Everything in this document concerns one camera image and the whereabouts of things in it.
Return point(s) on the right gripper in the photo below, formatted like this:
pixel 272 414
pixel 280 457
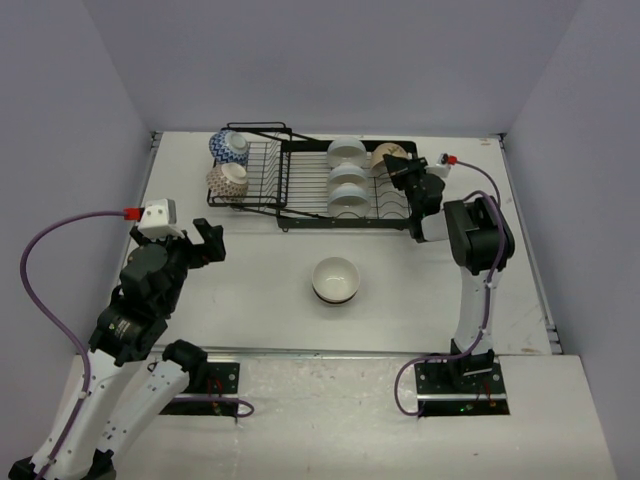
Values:
pixel 399 168

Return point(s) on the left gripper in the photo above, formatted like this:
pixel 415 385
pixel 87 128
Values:
pixel 213 248

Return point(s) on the beige bowl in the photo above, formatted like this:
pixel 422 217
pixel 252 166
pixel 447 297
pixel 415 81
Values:
pixel 377 164
pixel 335 277

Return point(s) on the black bowl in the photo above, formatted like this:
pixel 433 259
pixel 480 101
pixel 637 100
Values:
pixel 331 301

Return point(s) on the beige bowl front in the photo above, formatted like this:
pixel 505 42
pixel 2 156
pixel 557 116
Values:
pixel 335 277

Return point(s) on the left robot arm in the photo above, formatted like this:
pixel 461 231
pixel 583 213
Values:
pixel 95 431

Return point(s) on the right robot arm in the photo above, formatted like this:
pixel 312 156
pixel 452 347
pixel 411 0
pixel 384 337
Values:
pixel 481 243

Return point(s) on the light blue bowl middle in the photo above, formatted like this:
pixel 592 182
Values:
pixel 347 173

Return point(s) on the light blue bowl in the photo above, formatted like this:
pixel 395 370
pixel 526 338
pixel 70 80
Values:
pixel 347 173
pixel 346 150
pixel 348 199

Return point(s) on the light blue bowl front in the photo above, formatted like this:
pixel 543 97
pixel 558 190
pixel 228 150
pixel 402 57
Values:
pixel 348 199

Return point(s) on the light blue bowl rear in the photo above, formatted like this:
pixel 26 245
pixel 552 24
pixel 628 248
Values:
pixel 346 150

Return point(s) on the brown floral patterned bowl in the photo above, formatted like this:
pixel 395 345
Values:
pixel 228 182

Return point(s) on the blue zigzag patterned bowl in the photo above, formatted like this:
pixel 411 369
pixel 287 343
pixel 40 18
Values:
pixel 228 146

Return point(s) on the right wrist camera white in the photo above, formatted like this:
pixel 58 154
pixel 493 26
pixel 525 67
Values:
pixel 442 167

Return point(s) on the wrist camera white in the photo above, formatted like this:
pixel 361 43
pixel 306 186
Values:
pixel 442 167
pixel 159 219

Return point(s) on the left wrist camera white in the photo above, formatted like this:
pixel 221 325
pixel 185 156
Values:
pixel 159 219

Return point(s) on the black wire dish rack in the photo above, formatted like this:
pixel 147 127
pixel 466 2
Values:
pixel 288 180

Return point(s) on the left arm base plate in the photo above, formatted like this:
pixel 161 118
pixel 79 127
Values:
pixel 220 379

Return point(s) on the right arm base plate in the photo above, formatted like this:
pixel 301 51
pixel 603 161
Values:
pixel 464 387

